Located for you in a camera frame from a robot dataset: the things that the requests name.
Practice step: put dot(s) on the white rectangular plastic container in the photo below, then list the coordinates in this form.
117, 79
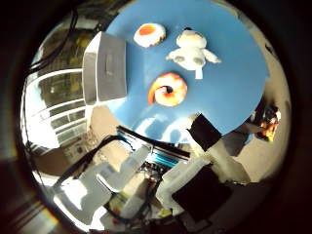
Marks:
110, 68

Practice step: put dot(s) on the white window frame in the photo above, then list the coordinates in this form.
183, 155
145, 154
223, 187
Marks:
45, 107

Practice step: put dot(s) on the fried egg plush toy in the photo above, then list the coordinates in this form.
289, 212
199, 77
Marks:
149, 34

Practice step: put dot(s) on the round blue table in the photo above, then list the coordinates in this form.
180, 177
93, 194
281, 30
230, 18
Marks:
227, 91

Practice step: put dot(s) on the orange shrimp plush toy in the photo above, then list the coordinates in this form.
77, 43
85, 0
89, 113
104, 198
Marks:
169, 94

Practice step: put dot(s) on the white plush figure toy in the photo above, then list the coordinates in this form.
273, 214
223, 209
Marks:
191, 52

